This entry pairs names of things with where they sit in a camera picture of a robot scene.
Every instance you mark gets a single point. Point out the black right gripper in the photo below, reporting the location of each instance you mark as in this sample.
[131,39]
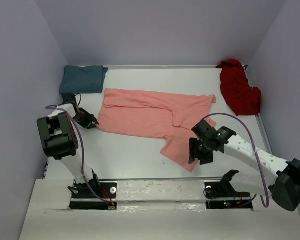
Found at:
[193,144]

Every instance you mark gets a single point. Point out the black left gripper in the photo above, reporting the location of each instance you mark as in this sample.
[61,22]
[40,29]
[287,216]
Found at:
[90,118]

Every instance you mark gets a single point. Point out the pink t-shirt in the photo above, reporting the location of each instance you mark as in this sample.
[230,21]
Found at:
[157,115]

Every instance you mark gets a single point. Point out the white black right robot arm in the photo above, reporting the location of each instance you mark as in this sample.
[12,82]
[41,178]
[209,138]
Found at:
[278,179]

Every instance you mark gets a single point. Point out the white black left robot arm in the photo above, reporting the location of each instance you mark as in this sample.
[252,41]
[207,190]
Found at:
[61,139]

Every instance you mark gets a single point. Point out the folded teal t-shirt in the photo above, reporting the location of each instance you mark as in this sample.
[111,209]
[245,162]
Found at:
[83,80]

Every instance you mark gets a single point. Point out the crumpled red t-shirt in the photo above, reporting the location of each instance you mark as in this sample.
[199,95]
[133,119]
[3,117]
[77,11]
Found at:
[236,91]

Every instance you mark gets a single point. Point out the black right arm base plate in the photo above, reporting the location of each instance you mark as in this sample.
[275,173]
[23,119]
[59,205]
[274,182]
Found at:
[219,199]

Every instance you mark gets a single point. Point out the aluminium front rail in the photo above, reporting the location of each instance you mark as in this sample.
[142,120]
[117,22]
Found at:
[156,179]

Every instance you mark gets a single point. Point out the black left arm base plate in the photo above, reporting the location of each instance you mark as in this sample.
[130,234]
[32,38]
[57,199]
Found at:
[86,200]

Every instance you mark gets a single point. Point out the white table edge rail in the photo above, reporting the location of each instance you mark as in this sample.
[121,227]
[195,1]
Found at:
[153,67]

